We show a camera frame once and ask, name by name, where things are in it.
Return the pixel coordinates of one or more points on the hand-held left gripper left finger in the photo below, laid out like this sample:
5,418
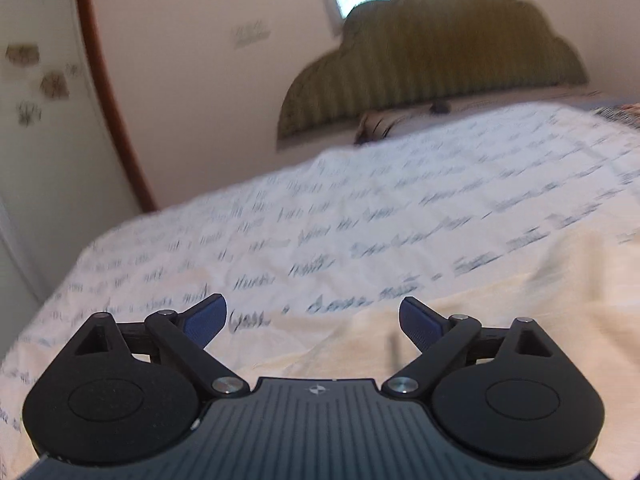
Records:
205,317

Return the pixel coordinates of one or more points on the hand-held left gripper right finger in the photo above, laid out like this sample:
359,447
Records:
420,322

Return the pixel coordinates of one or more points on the cream blanket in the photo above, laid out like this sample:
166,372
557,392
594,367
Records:
550,295

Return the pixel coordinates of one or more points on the white script-printed bedsheet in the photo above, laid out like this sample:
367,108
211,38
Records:
350,200

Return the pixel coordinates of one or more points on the striped pillow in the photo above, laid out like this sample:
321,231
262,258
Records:
380,126

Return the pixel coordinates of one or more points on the white wardrobe door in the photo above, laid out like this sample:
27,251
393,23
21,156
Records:
50,170

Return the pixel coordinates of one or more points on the green padded headboard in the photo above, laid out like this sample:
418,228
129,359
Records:
425,60

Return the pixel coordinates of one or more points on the brown flower sticker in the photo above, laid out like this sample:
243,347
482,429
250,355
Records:
54,85
28,112
22,54

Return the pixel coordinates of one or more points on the patterned cloth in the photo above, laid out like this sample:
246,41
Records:
625,110

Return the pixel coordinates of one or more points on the brown wooden door frame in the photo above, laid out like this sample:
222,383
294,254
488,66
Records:
107,90

